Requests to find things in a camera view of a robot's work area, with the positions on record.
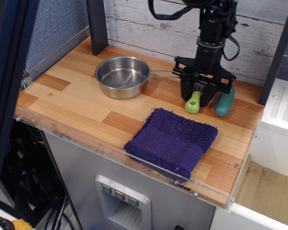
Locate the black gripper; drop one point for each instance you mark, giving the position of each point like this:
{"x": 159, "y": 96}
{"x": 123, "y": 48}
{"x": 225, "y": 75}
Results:
{"x": 204, "y": 69}

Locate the grey spatula green handle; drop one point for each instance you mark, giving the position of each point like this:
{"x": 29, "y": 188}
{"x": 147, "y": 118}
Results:
{"x": 192, "y": 106}

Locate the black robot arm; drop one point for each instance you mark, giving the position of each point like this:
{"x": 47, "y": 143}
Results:
{"x": 217, "y": 21}

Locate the green toy cucumber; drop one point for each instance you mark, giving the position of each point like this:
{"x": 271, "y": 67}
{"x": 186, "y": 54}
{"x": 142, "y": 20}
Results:
{"x": 224, "y": 103}

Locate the purple towel cloth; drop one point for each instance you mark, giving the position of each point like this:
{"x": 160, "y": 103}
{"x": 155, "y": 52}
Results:
{"x": 173, "y": 143}

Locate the small steel pan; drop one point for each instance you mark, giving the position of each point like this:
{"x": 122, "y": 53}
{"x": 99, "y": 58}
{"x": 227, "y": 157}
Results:
{"x": 123, "y": 77}

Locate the clear acrylic table guard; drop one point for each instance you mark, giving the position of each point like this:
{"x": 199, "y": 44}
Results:
{"x": 67, "y": 103}

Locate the white toy sink unit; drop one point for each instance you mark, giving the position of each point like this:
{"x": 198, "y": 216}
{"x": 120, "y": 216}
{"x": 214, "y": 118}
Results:
{"x": 262, "y": 199}

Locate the silver toy fridge dispenser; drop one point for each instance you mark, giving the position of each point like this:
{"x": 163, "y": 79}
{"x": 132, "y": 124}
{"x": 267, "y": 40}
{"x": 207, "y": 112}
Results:
{"x": 123, "y": 207}

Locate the dark right upright post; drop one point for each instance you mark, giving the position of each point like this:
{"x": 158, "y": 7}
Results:
{"x": 269, "y": 82}

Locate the dark upright post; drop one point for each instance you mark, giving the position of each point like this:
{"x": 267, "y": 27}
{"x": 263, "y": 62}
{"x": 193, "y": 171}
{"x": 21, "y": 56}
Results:
{"x": 269, "y": 82}
{"x": 97, "y": 25}

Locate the dark left upright post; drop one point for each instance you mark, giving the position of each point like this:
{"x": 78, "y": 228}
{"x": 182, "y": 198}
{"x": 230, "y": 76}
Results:
{"x": 97, "y": 25}

